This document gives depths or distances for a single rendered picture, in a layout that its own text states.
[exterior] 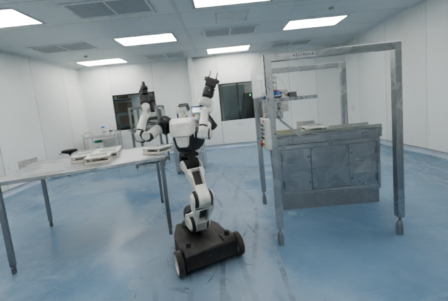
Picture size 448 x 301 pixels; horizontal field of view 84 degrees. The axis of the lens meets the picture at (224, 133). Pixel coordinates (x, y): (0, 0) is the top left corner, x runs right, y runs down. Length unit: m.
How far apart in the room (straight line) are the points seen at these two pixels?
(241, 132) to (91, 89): 4.90
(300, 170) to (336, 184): 0.47
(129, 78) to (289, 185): 6.49
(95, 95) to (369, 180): 7.71
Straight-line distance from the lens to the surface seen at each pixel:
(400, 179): 2.75
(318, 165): 3.18
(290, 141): 2.98
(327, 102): 8.58
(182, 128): 2.18
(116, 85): 8.60
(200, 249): 2.25
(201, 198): 2.11
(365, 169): 3.43
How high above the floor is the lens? 1.33
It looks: 6 degrees down
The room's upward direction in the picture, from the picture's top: 6 degrees counter-clockwise
